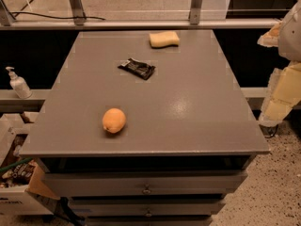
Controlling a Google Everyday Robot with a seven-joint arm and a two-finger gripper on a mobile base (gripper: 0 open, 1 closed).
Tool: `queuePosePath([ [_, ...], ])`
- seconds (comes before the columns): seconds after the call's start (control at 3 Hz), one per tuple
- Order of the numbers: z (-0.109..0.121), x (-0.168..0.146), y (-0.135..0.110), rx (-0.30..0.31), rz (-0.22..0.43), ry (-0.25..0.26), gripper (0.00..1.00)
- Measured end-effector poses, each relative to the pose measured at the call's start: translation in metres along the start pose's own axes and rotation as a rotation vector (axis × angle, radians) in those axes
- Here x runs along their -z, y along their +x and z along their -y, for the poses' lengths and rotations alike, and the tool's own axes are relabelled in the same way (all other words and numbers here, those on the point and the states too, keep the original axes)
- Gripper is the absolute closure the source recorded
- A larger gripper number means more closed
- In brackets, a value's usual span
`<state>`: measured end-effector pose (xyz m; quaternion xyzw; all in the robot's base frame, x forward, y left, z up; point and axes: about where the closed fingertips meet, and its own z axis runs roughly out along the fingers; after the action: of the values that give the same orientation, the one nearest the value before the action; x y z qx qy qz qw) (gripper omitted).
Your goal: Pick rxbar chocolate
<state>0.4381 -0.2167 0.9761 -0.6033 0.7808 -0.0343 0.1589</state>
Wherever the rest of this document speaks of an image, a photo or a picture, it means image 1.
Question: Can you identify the white pump soap bottle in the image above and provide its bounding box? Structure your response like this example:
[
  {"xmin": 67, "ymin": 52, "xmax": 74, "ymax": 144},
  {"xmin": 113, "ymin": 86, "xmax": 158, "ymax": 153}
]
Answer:
[{"xmin": 6, "ymin": 67, "xmax": 32, "ymax": 99}]

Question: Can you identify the top drawer metal knob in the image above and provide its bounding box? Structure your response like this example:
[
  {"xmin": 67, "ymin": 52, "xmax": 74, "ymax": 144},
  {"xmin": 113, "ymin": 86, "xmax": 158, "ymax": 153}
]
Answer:
[{"xmin": 142, "ymin": 185, "xmax": 151, "ymax": 195}]

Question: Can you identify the black cable on floor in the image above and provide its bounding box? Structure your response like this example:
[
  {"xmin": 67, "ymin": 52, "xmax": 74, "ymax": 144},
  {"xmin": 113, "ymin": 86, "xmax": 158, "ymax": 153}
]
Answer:
[{"xmin": 8, "ymin": 10, "xmax": 107, "ymax": 22}]

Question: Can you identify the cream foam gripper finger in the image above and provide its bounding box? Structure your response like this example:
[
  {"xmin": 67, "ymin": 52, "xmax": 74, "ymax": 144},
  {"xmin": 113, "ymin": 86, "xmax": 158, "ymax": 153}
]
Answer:
[{"xmin": 259, "ymin": 62, "xmax": 301, "ymax": 127}]

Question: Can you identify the orange lemon fruit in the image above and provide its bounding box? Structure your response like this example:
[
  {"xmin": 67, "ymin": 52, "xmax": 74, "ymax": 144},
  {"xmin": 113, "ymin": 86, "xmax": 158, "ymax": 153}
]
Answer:
[{"xmin": 103, "ymin": 108, "xmax": 126, "ymax": 134}]

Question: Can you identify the grey drawer cabinet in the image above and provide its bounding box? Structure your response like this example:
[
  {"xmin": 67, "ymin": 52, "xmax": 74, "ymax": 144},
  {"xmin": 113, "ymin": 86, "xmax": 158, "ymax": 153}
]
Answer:
[{"xmin": 21, "ymin": 30, "xmax": 268, "ymax": 226}]

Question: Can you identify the yellow sponge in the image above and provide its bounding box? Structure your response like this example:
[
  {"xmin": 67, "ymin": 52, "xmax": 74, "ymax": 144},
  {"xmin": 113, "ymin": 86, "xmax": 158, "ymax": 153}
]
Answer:
[{"xmin": 150, "ymin": 31, "xmax": 180, "ymax": 48}]

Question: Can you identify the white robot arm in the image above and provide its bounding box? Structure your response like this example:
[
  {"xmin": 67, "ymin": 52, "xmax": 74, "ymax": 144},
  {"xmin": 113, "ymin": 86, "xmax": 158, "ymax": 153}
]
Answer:
[{"xmin": 257, "ymin": 0, "xmax": 301, "ymax": 127}]

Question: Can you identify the grey metal railing frame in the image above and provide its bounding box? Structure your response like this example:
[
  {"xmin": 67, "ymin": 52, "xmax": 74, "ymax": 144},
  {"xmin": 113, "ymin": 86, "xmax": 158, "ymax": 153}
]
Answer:
[{"xmin": 0, "ymin": 0, "xmax": 301, "ymax": 31}]

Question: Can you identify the drawer metal knob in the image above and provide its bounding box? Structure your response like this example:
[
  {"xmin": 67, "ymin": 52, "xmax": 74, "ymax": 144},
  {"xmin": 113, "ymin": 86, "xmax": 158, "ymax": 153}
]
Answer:
[
  {"xmin": 145, "ymin": 208, "xmax": 152, "ymax": 218},
  {"xmin": 142, "ymin": 185, "xmax": 151, "ymax": 195}
]

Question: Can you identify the black rxbar chocolate wrapper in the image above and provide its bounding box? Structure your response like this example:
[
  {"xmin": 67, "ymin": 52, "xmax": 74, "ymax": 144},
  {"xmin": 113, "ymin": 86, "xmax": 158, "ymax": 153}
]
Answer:
[{"xmin": 118, "ymin": 58, "xmax": 155, "ymax": 80}]

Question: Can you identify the white bin of clutter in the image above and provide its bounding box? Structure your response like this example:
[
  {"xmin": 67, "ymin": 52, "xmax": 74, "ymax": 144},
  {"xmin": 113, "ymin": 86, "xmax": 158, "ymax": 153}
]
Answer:
[{"xmin": 0, "ymin": 112, "xmax": 58, "ymax": 215}]

